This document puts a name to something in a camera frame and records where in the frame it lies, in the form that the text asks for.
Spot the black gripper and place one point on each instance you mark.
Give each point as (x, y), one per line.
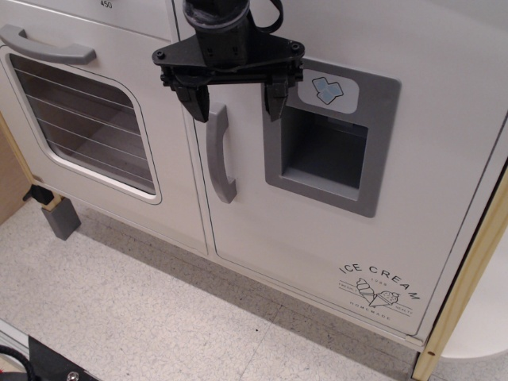
(229, 48)

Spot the white toy fridge door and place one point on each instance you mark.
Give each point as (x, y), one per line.
(389, 273)

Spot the grey ice dispenser panel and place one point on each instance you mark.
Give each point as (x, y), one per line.
(332, 140)

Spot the white oven door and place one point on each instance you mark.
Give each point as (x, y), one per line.
(106, 133)

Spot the white toy kitchen cabinet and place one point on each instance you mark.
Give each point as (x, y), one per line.
(361, 199)

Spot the grey cabinet leg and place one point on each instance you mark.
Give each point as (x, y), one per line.
(63, 219)

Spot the black clamp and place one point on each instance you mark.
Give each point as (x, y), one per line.
(41, 194)

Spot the grey fridge door handle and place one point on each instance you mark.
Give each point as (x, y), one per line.
(216, 127)

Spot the grey oven handle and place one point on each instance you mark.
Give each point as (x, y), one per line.
(15, 38)

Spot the wooden side post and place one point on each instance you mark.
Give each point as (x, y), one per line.
(482, 247)

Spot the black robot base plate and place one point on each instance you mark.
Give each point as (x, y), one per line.
(50, 365)

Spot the aluminium rail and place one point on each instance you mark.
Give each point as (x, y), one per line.
(14, 338)

